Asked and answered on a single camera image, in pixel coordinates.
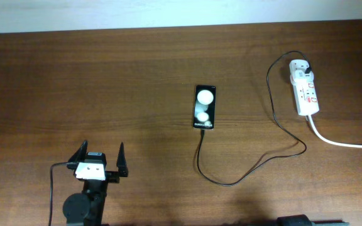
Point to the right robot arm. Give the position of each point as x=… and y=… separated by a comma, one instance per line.
x=295, y=220

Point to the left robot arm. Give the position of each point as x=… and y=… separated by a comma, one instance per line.
x=86, y=208

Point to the white power strip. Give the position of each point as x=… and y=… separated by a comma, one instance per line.
x=305, y=95

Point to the black Galaxy flip phone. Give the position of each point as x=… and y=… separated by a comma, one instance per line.
x=204, y=107

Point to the black base bar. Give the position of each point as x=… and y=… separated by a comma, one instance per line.
x=330, y=223

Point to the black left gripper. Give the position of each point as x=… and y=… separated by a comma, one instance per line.
x=113, y=176

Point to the white USB charger adapter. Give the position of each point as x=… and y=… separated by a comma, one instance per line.
x=300, y=69

